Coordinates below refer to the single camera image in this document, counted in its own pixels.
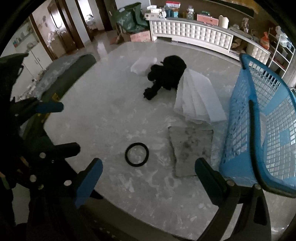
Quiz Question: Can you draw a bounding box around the white cloth stack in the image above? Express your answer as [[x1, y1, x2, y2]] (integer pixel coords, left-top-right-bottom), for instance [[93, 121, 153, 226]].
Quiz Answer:
[[174, 68, 227, 123]]

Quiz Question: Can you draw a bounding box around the green plastic bag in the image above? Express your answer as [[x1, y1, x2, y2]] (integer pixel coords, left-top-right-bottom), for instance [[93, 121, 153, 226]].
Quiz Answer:
[[113, 2, 149, 33]]

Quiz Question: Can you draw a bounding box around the cardboard box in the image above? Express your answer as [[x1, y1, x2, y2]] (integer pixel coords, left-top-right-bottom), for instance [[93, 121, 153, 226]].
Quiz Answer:
[[122, 30, 151, 42]]

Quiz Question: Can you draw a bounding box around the cream ceramic jar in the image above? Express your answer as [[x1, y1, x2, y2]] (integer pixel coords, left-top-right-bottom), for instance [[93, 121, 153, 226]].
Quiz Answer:
[[218, 15, 229, 29]]

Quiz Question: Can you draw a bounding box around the black rubber ring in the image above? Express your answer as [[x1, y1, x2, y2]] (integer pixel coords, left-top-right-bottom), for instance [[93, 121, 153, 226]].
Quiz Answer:
[[124, 142, 150, 168]]

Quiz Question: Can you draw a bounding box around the grey stained rag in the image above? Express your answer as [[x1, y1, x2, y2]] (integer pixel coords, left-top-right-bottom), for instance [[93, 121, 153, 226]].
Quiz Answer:
[[169, 126, 214, 177]]

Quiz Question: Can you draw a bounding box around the white metal shelf rack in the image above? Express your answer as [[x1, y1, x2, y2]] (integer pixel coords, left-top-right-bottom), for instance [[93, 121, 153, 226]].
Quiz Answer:
[[267, 26, 295, 78]]

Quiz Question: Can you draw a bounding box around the pink drawer box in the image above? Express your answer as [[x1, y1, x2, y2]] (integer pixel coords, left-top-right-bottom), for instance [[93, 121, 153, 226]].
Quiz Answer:
[[197, 14, 219, 26]]

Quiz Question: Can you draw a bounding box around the blue plastic laundry basket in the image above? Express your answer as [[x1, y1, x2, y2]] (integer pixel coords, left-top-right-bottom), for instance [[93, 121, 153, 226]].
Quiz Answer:
[[219, 54, 295, 198]]

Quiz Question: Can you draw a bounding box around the orange bag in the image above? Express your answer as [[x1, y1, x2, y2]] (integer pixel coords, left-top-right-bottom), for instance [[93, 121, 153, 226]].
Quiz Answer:
[[260, 32, 269, 50]]

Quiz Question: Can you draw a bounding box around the grey upholstered chair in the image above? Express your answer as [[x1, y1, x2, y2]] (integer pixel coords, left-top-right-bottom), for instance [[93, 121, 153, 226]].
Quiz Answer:
[[29, 54, 96, 101]]

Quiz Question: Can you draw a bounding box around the white tufted tv cabinet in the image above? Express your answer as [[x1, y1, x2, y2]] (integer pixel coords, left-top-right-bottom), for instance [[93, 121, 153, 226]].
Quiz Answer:
[[149, 18, 270, 64]]

